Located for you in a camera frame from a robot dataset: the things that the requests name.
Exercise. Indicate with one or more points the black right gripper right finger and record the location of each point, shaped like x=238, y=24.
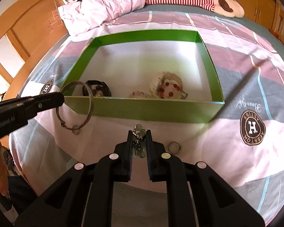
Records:
x=196, y=194

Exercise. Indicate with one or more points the green cardboard box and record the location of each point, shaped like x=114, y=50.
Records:
x=132, y=61

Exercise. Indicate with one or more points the black wristwatch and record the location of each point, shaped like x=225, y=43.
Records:
x=99, y=88

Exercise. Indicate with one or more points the pink pillow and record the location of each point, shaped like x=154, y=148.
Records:
x=81, y=16

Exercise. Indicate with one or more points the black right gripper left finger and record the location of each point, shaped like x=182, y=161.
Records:
x=83, y=195

